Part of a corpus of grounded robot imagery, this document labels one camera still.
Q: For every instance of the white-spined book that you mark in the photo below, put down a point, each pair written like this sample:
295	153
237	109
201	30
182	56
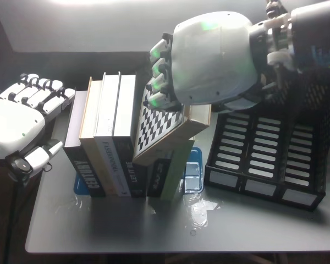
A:
107	104

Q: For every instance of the black book LET IT BE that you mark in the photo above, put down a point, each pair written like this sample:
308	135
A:
125	110

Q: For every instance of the black book CENTURY spine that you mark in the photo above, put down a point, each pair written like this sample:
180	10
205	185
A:
85	176

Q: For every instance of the black three-slot file holder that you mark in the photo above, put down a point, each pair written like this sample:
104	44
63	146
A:
319	165

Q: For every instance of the black book with grey label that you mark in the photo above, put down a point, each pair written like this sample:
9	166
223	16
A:
156	178

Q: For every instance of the black backdrop cloth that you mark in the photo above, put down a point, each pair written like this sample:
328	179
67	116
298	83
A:
30	60

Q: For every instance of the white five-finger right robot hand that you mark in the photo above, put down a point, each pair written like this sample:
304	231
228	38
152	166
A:
214	60

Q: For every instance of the tan book with checkered cover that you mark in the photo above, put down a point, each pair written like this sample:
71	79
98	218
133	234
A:
159	129

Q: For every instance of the blue plastic tray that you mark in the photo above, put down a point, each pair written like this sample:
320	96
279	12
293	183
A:
195	154

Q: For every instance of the green-spined book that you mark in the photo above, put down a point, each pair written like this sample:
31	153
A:
176	170

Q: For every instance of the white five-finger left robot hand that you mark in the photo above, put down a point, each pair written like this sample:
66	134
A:
13	123

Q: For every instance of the beige-spined book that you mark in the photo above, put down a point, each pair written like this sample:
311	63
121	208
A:
90	110

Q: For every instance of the clear plastic film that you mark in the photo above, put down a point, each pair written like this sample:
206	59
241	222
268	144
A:
198	214

